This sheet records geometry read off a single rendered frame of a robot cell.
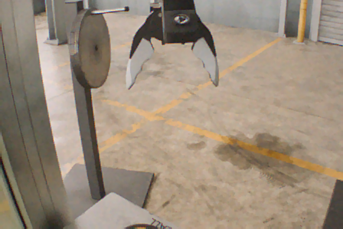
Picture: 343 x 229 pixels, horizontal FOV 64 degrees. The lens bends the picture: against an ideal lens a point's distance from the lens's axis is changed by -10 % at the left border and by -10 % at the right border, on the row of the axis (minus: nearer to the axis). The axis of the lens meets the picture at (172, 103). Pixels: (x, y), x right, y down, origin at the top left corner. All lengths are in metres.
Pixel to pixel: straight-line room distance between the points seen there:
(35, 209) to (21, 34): 0.14
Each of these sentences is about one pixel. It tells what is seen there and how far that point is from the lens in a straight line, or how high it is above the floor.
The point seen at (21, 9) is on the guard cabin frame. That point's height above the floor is 1.08.
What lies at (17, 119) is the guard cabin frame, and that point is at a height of 1.01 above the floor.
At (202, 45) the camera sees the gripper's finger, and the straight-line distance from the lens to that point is 0.49.
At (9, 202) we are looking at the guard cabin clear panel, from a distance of 0.28.
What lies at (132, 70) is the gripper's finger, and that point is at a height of 0.95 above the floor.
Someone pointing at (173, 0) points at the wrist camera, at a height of 1.06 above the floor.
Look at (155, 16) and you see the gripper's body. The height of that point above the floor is 1.03.
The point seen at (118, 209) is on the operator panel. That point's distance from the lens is 0.30.
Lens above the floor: 1.10
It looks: 25 degrees down
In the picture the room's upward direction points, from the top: straight up
